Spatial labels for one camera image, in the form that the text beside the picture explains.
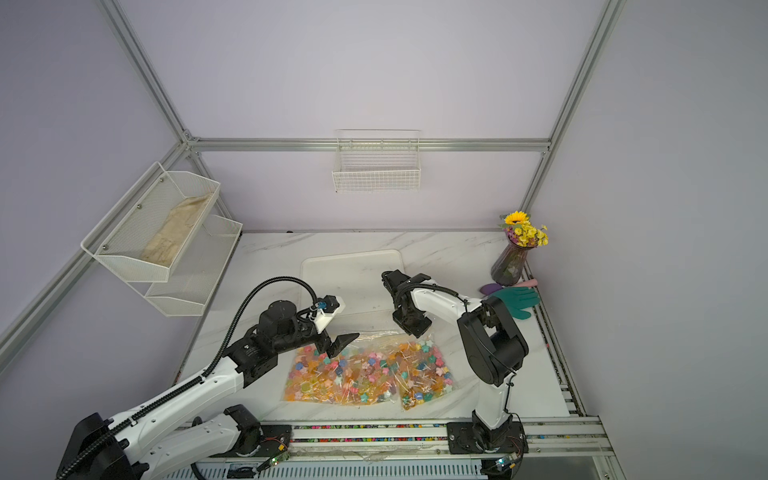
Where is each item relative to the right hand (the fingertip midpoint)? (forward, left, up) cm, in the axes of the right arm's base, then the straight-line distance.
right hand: (408, 330), depth 91 cm
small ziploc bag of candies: (-12, -2, 0) cm, 12 cm away
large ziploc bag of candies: (-12, +14, -1) cm, 19 cm away
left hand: (-4, +17, +15) cm, 23 cm away
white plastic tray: (+23, +18, -3) cm, 29 cm away
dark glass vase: (+19, -34, +6) cm, 39 cm away
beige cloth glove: (+11, +64, +29) cm, 71 cm away
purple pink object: (+16, -30, -2) cm, 34 cm away
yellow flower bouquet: (+21, -34, +22) cm, 46 cm away
